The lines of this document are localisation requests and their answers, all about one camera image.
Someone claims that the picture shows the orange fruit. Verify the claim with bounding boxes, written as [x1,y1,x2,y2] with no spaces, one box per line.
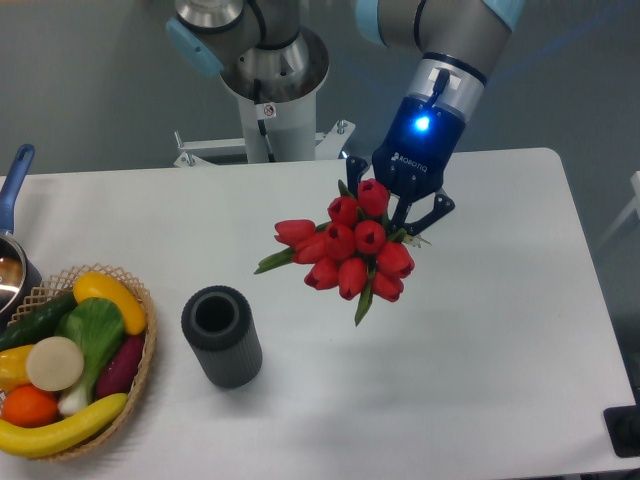
[1,385,58,428]

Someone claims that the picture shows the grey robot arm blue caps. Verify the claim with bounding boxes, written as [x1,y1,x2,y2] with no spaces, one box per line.
[166,1,523,243]

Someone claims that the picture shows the yellow banana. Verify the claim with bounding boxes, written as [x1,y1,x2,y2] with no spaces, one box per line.
[1,393,127,459]

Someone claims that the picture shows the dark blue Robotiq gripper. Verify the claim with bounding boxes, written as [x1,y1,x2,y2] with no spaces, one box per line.
[346,97,465,236]

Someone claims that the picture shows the blue handled saucepan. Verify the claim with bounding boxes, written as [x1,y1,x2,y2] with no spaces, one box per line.
[1,144,41,331]

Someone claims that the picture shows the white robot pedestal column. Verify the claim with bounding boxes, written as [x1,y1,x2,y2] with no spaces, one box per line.
[236,93,316,164]

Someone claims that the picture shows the black cable on pedestal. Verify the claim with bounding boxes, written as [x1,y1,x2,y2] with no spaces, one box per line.
[252,78,277,164]

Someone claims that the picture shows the yellow squash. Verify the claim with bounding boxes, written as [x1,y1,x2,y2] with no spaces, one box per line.
[72,271,147,336]

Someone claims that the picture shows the black device at table edge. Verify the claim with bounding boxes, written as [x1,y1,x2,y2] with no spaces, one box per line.
[603,405,639,458]

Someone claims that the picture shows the dark green cucumber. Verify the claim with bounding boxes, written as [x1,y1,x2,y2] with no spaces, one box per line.
[1,292,77,351]

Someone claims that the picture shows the white furniture piece right edge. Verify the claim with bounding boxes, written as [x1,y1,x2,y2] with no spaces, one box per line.
[598,171,639,249]

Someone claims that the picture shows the red tulip bouquet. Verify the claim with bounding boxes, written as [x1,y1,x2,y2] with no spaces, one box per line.
[254,179,429,324]

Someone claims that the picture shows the beige round disc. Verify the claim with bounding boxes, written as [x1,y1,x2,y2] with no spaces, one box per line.
[26,336,84,392]

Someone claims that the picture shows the yellow bell pepper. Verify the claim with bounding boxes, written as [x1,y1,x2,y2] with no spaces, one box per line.
[0,344,34,392]

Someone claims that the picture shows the woven wicker basket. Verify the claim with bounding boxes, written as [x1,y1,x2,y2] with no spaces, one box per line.
[1,264,156,461]

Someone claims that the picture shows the purple sweet potato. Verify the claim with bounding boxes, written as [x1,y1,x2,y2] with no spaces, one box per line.
[95,336,144,399]

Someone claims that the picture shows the green bok choy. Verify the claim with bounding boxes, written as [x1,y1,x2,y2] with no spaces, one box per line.
[56,298,125,417]

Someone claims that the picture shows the dark grey ribbed vase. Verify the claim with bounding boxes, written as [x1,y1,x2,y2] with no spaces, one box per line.
[181,285,263,389]

